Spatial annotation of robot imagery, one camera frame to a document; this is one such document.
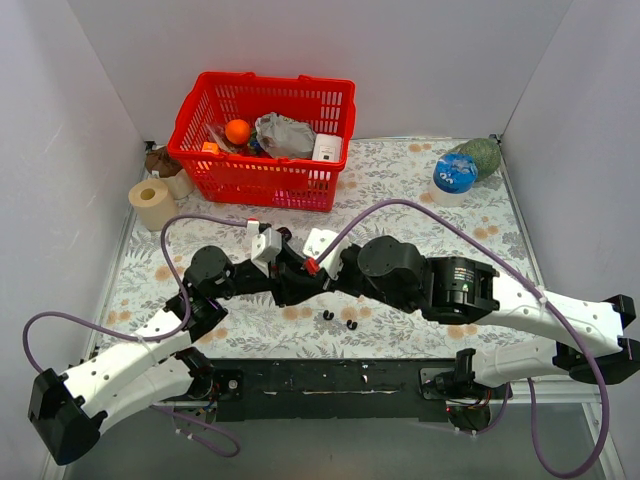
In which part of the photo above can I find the crumpled grey plastic bag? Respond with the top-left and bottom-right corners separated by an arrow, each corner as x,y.
254,112 -> 316,159

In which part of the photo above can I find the green avocado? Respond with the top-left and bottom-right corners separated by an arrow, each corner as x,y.
449,138 -> 501,181

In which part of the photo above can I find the white small box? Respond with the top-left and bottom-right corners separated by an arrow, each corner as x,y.
311,133 -> 343,163

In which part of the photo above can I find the clear snack packet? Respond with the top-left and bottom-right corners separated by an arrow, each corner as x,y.
205,123 -> 248,154

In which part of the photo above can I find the orange small box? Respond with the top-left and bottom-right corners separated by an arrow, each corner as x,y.
201,142 -> 219,154

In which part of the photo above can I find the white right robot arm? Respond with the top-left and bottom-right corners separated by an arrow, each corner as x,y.
304,233 -> 639,398

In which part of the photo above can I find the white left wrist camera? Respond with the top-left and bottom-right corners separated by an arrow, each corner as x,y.
246,218 -> 283,278

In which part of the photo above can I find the floral patterned table mat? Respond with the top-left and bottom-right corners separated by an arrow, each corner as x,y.
102,138 -> 538,359

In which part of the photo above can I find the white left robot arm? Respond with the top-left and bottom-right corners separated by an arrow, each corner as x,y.
28,228 -> 341,466

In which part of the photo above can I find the blue-lidded white container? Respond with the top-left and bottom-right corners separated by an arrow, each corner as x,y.
429,153 -> 478,207

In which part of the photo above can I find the glossy black earbud charging case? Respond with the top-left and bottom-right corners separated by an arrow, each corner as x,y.
278,227 -> 292,242

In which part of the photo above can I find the beige paper roll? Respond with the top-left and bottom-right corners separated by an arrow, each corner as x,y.
128,178 -> 178,231

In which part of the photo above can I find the orange fruit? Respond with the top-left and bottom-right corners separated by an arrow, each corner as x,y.
224,119 -> 252,145

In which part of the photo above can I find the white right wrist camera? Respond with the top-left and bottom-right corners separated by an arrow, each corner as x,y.
303,228 -> 351,280

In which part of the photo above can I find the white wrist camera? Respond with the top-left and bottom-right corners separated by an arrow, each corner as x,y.
246,218 -> 283,278
303,228 -> 351,280

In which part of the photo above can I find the red plastic shopping basket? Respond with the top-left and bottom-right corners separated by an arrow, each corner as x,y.
167,72 -> 356,212

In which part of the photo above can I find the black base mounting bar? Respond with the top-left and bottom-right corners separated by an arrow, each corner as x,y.
164,357 -> 501,434

